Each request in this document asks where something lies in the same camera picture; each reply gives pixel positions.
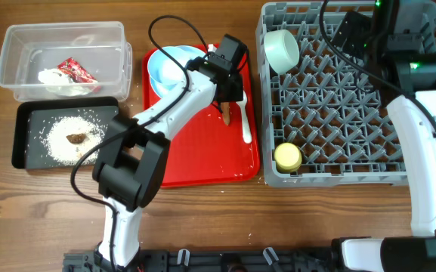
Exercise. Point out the uncooked white rice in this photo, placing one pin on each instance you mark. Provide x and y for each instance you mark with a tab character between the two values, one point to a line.
66	139

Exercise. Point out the red strawberry cake wrapper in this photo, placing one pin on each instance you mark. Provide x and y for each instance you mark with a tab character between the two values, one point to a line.
75	71

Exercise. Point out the large light blue plate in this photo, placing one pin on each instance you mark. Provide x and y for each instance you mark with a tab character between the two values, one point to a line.
162	90

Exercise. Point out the clear plastic container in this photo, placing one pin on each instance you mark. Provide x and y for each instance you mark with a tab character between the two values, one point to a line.
100	47

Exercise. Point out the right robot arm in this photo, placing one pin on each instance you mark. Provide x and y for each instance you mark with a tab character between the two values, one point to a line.
393	49

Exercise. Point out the white plastic spoon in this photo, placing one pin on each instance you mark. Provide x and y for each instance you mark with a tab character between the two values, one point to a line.
247	136

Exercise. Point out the yellow plastic cup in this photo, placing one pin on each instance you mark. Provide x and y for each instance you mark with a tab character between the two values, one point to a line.
287	157

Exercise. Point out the small light blue plate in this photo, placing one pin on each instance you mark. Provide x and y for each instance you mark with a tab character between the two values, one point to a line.
164	70

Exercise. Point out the green bowl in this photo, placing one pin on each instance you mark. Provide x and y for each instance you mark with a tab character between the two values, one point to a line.
281	50

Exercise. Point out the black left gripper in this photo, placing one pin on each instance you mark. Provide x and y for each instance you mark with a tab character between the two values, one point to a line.
236	91

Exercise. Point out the black rectangular bin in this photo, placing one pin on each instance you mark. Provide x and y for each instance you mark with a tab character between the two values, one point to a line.
34	121

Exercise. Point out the brown food scrap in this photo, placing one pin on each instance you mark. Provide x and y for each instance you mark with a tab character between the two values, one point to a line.
76	138

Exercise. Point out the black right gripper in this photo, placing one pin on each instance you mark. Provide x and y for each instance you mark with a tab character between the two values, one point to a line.
360	24

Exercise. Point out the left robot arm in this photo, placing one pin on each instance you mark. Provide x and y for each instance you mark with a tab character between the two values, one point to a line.
131	162

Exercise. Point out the white tissue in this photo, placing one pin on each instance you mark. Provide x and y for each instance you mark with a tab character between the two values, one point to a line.
61	83

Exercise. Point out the red plastic tray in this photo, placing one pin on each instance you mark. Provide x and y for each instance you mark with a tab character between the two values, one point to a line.
206	151

